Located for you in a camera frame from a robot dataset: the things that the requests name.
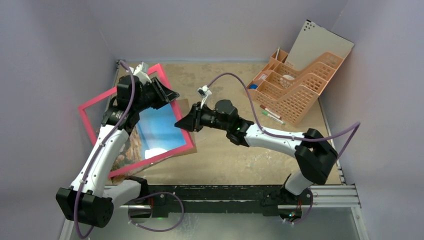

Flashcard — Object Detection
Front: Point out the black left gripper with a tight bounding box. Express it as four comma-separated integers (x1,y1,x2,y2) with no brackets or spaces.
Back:
133,77,179,113

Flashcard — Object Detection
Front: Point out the pink picture frame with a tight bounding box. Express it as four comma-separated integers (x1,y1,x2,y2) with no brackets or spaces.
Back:
77,63,196,179

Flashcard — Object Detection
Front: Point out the beach landscape photo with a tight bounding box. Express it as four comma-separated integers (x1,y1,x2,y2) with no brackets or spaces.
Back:
111,105,186,172

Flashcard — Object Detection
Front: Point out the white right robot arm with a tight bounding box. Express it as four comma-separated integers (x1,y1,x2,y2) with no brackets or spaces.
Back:
174,99,338,204

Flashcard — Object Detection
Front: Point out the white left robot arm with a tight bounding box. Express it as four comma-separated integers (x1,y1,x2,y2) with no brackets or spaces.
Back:
55,75,180,228

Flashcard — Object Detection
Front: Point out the brown cardboard backing board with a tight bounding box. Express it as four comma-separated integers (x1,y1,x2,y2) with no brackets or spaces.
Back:
108,99,197,184

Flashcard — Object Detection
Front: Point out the green marker pen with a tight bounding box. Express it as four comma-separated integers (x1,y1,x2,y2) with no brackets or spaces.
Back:
262,111,285,125

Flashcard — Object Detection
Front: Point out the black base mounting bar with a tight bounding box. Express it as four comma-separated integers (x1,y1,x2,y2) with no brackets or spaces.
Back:
127,184,313,220

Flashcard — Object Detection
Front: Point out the orange plastic desk organizer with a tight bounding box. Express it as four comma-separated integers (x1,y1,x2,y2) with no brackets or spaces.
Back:
247,49,344,127

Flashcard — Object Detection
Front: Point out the white tape roll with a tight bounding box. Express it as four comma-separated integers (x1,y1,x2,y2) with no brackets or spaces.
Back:
283,74,295,81

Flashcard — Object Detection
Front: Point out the grey perforated board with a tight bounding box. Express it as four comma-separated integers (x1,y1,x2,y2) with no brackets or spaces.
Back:
285,19,355,71

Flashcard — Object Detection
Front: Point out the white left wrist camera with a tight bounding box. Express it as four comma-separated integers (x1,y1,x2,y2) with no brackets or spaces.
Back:
132,62,152,85

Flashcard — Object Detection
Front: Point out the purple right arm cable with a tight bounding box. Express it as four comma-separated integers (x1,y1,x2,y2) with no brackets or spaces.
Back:
205,72,361,225

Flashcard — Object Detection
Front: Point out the aluminium rail frame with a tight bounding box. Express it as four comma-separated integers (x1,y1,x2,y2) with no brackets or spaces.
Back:
73,61,360,228

